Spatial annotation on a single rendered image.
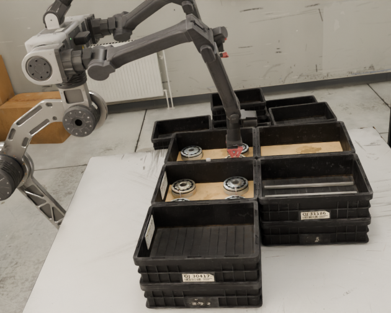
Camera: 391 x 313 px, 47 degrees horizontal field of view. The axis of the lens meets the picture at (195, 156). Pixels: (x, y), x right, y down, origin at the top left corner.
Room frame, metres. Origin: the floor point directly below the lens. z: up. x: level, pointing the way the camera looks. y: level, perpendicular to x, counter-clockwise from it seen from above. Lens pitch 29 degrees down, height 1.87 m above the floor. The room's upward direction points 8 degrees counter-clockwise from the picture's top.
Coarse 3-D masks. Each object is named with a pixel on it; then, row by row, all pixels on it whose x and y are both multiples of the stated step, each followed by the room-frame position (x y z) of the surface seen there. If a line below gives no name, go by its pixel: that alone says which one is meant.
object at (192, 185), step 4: (180, 180) 1.63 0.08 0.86; (184, 180) 1.63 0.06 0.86; (188, 180) 1.63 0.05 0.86; (172, 184) 1.61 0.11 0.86; (176, 184) 1.60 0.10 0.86; (192, 184) 1.59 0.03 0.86; (172, 188) 1.58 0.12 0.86; (176, 188) 1.58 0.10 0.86; (180, 188) 1.57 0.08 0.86; (184, 188) 1.56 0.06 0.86; (188, 188) 1.56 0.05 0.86; (192, 188) 1.56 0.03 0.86; (176, 192) 1.55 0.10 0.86; (184, 192) 1.54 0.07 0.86
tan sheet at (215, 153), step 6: (204, 150) 1.93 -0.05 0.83; (210, 150) 1.92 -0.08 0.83; (216, 150) 1.91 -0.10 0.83; (222, 150) 1.90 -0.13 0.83; (252, 150) 1.86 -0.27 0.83; (180, 156) 1.90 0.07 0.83; (204, 156) 1.86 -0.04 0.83; (210, 156) 1.86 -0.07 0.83; (216, 156) 1.85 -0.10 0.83; (222, 156) 1.84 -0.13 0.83; (246, 156) 1.81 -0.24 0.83
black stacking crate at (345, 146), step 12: (264, 132) 1.88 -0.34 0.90; (276, 132) 1.87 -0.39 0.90; (288, 132) 1.86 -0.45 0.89; (300, 132) 1.85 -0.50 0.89; (312, 132) 1.85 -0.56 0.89; (324, 132) 1.84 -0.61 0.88; (336, 132) 1.83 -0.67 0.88; (264, 144) 1.88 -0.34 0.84; (276, 144) 1.87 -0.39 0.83; (288, 144) 1.86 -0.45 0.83; (348, 144) 1.63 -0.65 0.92
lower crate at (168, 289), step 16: (144, 288) 1.09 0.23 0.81; (160, 288) 1.08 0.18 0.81; (176, 288) 1.07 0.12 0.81; (192, 288) 1.06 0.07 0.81; (208, 288) 1.05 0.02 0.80; (224, 288) 1.04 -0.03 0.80; (240, 288) 1.03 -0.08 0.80; (256, 288) 1.02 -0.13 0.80; (160, 304) 1.09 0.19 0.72; (176, 304) 1.08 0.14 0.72; (192, 304) 1.07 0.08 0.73; (208, 304) 1.06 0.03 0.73; (224, 304) 1.05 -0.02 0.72; (240, 304) 1.04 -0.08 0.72; (256, 304) 1.03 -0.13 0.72
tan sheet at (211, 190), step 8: (200, 184) 1.62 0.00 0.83; (208, 184) 1.62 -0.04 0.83; (216, 184) 1.61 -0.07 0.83; (248, 184) 1.57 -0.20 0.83; (168, 192) 1.60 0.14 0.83; (200, 192) 1.57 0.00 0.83; (208, 192) 1.56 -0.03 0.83; (216, 192) 1.55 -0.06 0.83; (224, 192) 1.54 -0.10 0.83; (248, 192) 1.52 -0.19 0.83; (168, 200) 1.54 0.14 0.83; (192, 200) 1.52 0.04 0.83
